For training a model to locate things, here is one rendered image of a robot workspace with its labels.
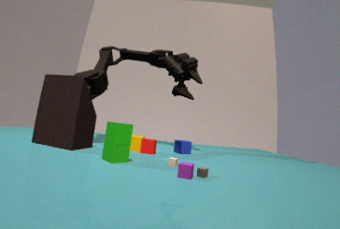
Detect red block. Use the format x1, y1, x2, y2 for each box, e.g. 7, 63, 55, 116
140, 138, 157, 154

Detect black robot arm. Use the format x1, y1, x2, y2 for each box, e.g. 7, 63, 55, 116
76, 46, 190, 100

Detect purple block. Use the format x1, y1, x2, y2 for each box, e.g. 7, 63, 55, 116
177, 162, 193, 180

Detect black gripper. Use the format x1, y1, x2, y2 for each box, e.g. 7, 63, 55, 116
168, 57, 203, 100

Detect green block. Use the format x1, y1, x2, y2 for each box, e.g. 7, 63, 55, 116
102, 141, 131, 164
105, 122, 133, 143

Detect yellow block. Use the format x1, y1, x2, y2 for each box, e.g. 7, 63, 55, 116
130, 136, 145, 152

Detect blue block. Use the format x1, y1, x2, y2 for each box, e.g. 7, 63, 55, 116
174, 140, 192, 154

